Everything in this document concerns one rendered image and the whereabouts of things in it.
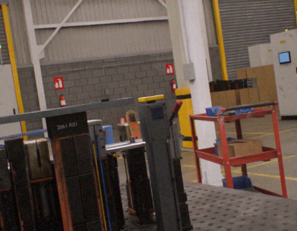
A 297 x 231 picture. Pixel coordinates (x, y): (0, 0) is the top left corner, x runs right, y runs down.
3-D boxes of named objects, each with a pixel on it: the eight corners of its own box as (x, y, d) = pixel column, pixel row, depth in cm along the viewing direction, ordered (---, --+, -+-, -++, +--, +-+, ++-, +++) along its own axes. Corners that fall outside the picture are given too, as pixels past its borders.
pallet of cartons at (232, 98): (256, 110, 1601) (253, 86, 1597) (237, 114, 1559) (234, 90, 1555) (230, 112, 1703) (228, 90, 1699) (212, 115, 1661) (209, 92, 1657)
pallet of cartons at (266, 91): (290, 108, 1481) (284, 62, 1474) (271, 112, 1440) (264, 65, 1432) (261, 110, 1584) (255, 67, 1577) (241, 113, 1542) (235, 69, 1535)
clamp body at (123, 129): (146, 206, 213) (133, 120, 211) (159, 212, 199) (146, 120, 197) (122, 211, 209) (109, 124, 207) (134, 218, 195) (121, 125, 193)
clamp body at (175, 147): (184, 222, 178) (169, 121, 176) (198, 229, 168) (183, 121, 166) (159, 229, 175) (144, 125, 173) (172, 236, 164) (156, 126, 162)
